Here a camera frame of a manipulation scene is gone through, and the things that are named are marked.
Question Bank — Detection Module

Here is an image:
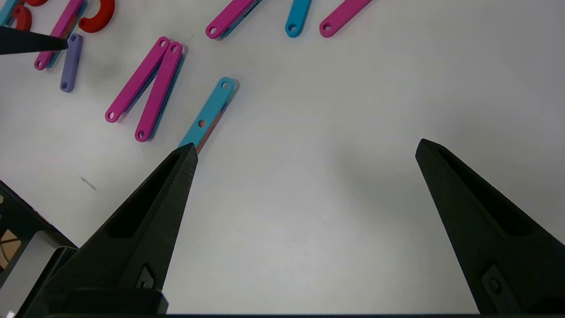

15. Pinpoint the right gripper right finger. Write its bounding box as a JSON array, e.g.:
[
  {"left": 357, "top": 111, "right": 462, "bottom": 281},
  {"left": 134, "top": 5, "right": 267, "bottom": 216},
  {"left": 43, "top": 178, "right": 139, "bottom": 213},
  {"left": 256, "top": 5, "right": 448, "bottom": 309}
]
[{"left": 416, "top": 139, "right": 565, "bottom": 318}]

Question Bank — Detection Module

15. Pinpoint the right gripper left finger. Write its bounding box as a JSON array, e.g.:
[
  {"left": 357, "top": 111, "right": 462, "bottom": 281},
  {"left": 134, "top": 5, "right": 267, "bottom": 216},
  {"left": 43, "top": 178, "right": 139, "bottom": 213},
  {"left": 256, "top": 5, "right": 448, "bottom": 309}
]
[{"left": 26, "top": 143, "right": 198, "bottom": 315}]

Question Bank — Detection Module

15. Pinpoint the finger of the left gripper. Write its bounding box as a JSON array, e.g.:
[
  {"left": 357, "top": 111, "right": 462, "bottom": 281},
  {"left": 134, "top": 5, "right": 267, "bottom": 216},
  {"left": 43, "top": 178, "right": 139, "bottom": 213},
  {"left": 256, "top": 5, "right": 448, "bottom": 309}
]
[{"left": 0, "top": 26, "right": 69, "bottom": 56}]

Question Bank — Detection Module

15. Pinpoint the long pink bar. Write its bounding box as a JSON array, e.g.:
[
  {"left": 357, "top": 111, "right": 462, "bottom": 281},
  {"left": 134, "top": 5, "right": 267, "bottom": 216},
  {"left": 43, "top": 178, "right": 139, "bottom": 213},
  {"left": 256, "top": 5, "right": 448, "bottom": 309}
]
[
  {"left": 34, "top": 0, "right": 87, "bottom": 71},
  {"left": 205, "top": 0, "right": 262, "bottom": 40},
  {"left": 105, "top": 37, "right": 171, "bottom": 123},
  {"left": 135, "top": 42, "right": 184, "bottom": 143}
]

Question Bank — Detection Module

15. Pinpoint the short purple bar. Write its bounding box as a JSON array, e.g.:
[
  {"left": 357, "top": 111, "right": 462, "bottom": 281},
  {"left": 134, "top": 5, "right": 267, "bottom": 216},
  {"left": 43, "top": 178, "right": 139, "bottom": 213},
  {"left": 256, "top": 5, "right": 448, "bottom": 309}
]
[{"left": 60, "top": 33, "right": 84, "bottom": 93}]

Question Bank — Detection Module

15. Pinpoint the small red curved piece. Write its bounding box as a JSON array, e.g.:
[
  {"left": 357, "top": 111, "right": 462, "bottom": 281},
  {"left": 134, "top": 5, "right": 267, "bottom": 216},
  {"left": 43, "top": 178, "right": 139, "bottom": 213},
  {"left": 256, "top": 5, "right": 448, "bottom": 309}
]
[{"left": 79, "top": 0, "right": 116, "bottom": 34}]

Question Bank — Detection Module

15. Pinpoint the short blue bar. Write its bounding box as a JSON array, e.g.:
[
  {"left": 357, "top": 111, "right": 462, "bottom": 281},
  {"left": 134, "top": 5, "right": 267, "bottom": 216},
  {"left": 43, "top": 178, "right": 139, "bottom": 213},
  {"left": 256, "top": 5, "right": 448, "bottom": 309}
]
[{"left": 285, "top": 0, "right": 312, "bottom": 38}]

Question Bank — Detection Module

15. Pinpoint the short pink bar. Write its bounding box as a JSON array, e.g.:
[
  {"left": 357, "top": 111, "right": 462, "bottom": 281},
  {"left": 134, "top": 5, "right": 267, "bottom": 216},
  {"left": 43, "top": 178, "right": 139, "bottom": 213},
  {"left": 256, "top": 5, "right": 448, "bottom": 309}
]
[{"left": 320, "top": 0, "right": 372, "bottom": 38}]

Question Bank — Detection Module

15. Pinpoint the large red curved piece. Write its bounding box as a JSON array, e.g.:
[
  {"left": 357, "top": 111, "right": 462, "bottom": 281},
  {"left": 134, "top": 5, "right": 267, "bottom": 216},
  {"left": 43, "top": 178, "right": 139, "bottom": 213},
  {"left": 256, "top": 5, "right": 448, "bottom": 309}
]
[{"left": 12, "top": 4, "right": 33, "bottom": 31}]

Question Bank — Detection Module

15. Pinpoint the long light blue bar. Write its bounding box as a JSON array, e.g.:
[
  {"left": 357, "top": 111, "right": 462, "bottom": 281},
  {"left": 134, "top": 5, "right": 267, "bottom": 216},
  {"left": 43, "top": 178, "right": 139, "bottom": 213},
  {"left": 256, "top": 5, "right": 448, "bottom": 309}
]
[
  {"left": 0, "top": 0, "right": 19, "bottom": 26},
  {"left": 178, "top": 77, "right": 236, "bottom": 154}
]

